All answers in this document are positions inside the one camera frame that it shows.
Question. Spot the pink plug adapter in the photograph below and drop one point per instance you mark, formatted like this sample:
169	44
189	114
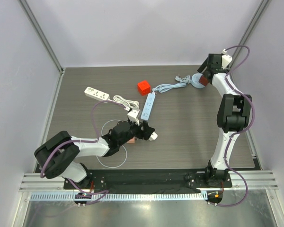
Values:
132	141

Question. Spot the aluminium frame post left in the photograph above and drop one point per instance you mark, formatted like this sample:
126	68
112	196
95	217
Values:
31	17

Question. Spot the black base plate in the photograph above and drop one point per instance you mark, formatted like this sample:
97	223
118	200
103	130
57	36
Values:
155	181

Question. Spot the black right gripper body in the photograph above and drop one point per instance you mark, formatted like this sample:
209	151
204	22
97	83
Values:
207	69

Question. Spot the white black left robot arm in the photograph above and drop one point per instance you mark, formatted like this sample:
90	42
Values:
56	156

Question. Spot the aluminium rail front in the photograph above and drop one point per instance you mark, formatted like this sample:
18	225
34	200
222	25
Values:
255	179

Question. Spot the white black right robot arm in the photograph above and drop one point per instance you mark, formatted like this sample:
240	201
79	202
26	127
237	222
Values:
232	117

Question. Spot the orange-red cube socket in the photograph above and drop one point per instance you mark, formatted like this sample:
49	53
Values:
144	88

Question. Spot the round light blue socket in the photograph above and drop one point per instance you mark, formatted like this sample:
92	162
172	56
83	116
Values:
195	81

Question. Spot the aluminium frame post right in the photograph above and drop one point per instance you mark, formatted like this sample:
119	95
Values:
254	21

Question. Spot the white slotted cable duct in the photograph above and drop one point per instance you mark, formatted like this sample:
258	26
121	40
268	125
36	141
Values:
74	196

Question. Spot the white cube charger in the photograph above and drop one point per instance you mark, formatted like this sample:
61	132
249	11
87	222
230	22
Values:
153	136

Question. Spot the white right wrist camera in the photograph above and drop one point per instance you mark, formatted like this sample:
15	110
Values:
226	59

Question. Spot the aluminium frame post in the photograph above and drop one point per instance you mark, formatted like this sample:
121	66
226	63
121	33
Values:
254	21
31	17

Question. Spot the dark red cube adapter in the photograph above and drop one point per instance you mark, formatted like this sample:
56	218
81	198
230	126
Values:
203	80

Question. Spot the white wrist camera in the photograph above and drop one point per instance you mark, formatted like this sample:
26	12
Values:
133	115
226	59

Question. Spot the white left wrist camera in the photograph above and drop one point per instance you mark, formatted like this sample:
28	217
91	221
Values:
133	115

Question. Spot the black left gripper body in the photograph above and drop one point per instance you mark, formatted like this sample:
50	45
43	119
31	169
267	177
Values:
135	130

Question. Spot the white power strip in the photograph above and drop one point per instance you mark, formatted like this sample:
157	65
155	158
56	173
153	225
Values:
96	94

